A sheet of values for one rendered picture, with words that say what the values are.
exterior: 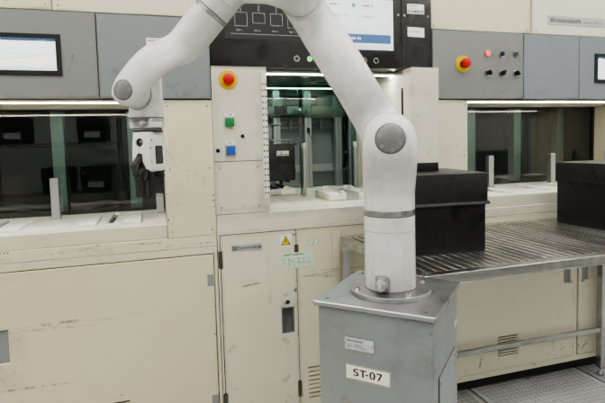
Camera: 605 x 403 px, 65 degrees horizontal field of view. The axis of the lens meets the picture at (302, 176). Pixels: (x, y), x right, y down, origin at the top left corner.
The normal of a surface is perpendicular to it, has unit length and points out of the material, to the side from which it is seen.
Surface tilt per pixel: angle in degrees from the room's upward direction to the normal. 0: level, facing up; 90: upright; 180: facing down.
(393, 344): 90
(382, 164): 128
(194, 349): 90
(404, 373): 90
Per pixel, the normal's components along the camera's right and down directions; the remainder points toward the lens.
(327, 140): 0.29, 0.06
